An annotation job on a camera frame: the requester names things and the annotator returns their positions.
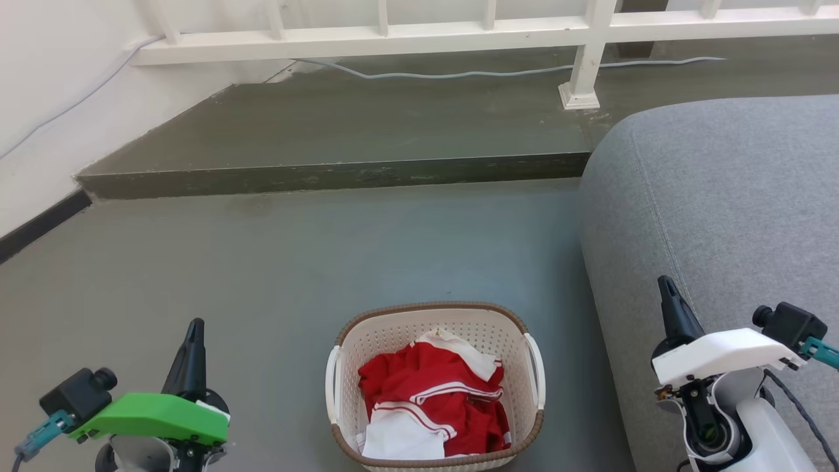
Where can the grey fabric sofa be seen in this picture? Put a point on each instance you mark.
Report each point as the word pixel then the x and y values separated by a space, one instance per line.
pixel 721 196

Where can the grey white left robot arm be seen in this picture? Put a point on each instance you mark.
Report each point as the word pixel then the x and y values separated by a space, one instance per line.
pixel 137 455

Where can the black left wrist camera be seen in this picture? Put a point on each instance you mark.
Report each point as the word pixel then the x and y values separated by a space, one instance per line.
pixel 75 393

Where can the white wooden railing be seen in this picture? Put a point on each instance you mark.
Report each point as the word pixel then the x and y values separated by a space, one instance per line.
pixel 367 44

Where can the black baseboard strip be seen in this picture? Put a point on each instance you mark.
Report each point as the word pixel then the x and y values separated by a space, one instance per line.
pixel 39 223

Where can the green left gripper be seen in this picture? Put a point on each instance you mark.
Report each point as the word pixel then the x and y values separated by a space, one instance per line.
pixel 151 416

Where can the white plastic laundry basket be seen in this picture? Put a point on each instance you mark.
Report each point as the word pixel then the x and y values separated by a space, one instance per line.
pixel 347 367

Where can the red and white garment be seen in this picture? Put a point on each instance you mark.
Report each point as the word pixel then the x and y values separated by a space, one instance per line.
pixel 432 383

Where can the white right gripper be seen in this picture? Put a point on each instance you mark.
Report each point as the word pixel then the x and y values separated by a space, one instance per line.
pixel 721 354

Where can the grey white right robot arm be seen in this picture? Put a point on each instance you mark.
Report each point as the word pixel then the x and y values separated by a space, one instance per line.
pixel 760 432

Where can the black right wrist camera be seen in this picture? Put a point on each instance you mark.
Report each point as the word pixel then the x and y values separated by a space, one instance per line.
pixel 793 324

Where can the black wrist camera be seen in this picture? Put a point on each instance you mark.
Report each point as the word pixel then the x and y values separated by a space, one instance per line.
pixel 75 393
pixel 793 324

